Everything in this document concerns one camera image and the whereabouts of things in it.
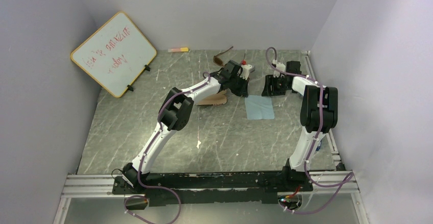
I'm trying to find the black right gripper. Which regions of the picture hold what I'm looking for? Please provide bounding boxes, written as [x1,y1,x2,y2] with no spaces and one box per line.
[261,74,290,96]

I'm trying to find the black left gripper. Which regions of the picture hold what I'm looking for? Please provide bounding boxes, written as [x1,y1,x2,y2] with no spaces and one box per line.
[229,74,250,98]

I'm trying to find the light blue cloth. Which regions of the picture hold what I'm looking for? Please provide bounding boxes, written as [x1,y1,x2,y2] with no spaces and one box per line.
[245,95,275,120]

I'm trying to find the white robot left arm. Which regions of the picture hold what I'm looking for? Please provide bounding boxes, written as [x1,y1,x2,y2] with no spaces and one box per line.
[122,60,255,193]

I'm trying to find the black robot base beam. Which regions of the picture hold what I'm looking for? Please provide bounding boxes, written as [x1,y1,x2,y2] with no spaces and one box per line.
[112,167,313,207]

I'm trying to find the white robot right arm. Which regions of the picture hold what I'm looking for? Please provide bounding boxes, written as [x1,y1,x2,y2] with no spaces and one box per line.
[261,60,338,191]

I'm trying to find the brown sunglasses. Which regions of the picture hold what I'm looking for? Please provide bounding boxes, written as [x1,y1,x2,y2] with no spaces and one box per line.
[213,46,248,67]

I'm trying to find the pink yellow marker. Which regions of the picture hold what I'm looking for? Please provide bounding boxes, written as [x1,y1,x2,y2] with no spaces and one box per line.
[167,47,189,53]

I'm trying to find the yellow framed whiteboard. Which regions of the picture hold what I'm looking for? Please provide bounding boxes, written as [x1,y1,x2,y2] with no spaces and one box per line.
[70,11,157,97]

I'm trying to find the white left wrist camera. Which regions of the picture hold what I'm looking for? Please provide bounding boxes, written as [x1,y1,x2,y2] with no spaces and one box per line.
[240,60,255,80]

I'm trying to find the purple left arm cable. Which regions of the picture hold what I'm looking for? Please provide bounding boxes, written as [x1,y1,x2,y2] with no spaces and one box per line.
[124,72,182,224]

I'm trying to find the aluminium frame rail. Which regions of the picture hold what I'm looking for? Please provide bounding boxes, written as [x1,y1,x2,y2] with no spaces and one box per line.
[55,133,369,223]

